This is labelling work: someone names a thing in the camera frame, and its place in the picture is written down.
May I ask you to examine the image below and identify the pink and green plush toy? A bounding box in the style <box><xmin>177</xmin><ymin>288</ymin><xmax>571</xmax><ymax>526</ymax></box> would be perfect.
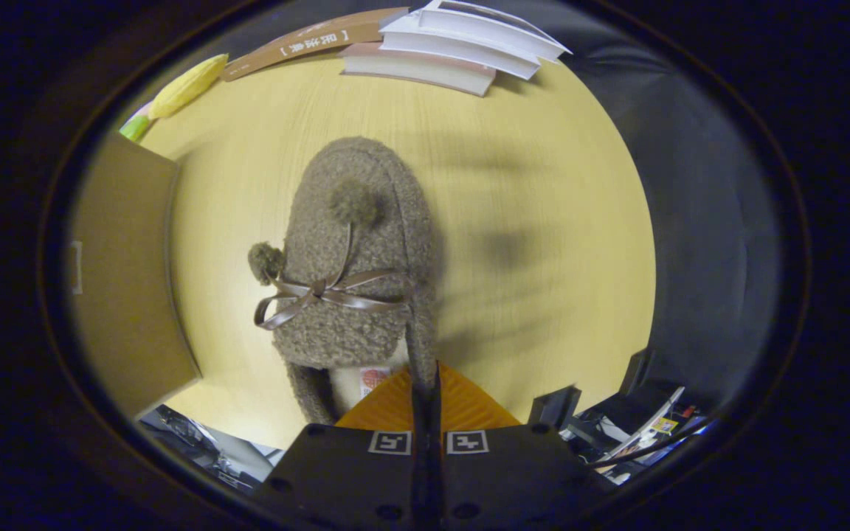
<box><xmin>118</xmin><ymin>103</ymin><xmax>155</xmax><ymax>143</ymax></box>

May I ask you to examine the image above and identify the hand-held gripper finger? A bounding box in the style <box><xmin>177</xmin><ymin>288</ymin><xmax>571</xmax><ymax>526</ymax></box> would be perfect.
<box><xmin>252</xmin><ymin>367</ymin><xmax>426</xmax><ymax>531</ymax></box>
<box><xmin>425</xmin><ymin>360</ymin><xmax>614</xmax><ymax>531</ymax></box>

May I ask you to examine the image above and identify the white flat device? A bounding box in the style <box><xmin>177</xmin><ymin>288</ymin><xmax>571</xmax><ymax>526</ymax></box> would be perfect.
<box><xmin>601</xmin><ymin>386</ymin><xmax>686</xmax><ymax>463</ymax></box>

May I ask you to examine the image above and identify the yellow round plush cushion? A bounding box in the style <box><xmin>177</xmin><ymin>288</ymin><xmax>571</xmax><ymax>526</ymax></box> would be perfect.
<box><xmin>148</xmin><ymin>52</ymin><xmax>230</xmax><ymax>121</ymax></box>

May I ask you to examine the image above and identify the grey metal equipment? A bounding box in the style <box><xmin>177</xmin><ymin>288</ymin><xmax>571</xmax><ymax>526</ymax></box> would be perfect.
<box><xmin>136</xmin><ymin>403</ymin><xmax>287</xmax><ymax>493</ymax></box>

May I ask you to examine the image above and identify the pinkish brown book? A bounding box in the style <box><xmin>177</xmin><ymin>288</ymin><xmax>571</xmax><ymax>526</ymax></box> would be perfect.
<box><xmin>338</xmin><ymin>41</ymin><xmax>498</xmax><ymax>98</ymax></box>

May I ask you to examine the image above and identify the black table clamp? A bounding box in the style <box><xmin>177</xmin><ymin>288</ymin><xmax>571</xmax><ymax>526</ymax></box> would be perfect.
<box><xmin>618</xmin><ymin>347</ymin><xmax>654</xmax><ymax>396</ymax></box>
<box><xmin>528</xmin><ymin>383</ymin><xmax>583</xmax><ymax>429</ymax></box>

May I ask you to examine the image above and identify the beige fabric storage box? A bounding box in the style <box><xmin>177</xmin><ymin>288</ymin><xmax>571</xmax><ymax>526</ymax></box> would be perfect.
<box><xmin>66</xmin><ymin>132</ymin><xmax>204</xmax><ymax>422</ymax></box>

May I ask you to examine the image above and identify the plain white book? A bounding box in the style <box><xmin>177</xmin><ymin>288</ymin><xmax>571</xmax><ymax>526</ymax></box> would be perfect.
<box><xmin>379</xmin><ymin>15</ymin><xmax>544</xmax><ymax>81</ymax></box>

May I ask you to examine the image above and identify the brown fuzzy shoe with bow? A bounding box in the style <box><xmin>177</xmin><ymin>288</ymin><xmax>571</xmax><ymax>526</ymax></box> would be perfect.
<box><xmin>247</xmin><ymin>136</ymin><xmax>441</xmax><ymax>426</ymax></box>

